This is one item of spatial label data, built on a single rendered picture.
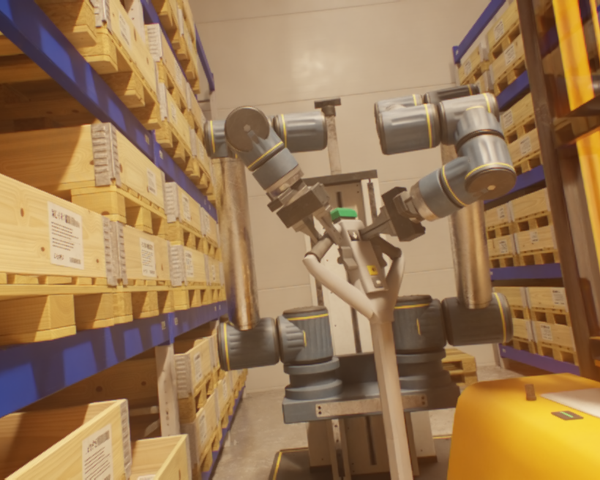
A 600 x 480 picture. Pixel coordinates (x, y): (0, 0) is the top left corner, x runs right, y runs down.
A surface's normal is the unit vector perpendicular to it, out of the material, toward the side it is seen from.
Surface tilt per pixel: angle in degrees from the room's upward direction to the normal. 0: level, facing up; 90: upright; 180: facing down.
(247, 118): 101
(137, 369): 90
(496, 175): 145
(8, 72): 180
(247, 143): 106
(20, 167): 90
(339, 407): 90
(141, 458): 90
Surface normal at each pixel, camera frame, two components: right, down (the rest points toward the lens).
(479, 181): -0.08, 0.78
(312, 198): -0.44, 0.44
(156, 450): 0.00, -0.11
